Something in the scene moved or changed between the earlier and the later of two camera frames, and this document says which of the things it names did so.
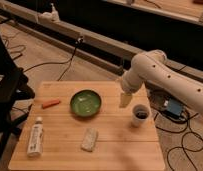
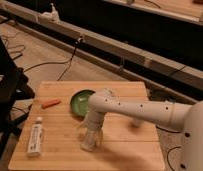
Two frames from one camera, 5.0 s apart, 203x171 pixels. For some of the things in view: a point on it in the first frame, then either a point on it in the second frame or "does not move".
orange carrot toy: (48, 103) does not move
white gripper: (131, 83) → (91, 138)
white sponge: (90, 139) does not move
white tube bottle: (35, 144) does not move
